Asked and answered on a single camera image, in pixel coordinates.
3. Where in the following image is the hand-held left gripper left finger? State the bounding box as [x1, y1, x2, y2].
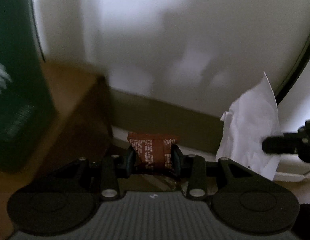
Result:
[44, 147, 137, 201]

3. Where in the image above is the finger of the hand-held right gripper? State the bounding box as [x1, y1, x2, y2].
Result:
[262, 118, 310, 173]

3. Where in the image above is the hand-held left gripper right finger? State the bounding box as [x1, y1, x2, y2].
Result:
[171, 144, 261, 201]

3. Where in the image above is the brown snack packet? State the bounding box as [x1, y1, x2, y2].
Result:
[127, 132, 181, 176]

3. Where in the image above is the white paper sheet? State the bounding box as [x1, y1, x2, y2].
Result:
[216, 72, 283, 181]

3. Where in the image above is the teal trash bin deer print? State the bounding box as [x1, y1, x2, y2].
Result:
[0, 0, 56, 175]

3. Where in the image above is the wooden nightstand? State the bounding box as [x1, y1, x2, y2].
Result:
[0, 62, 114, 233]

